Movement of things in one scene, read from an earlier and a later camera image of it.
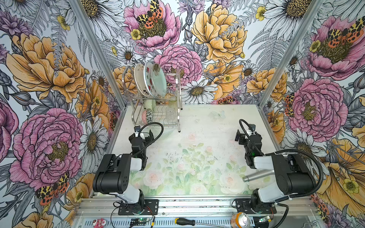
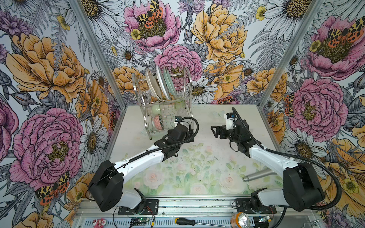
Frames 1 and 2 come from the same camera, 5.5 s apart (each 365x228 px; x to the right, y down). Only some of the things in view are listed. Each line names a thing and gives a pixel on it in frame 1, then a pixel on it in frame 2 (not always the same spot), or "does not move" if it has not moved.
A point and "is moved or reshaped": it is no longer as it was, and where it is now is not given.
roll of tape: x=242 y=220 does not move
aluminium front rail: x=196 y=208 does not move
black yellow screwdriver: x=186 y=222 does not move
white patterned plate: x=148 y=77 -> x=163 y=82
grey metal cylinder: x=246 y=178 does not move
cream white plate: x=139 y=78 -> x=153 y=85
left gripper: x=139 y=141 -> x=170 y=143
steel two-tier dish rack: x=163 y=111 is moved or reshaped
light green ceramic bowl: x=150 y=104 -> x=155 y=109
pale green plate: x=158 y=79 -> x=170 y=83
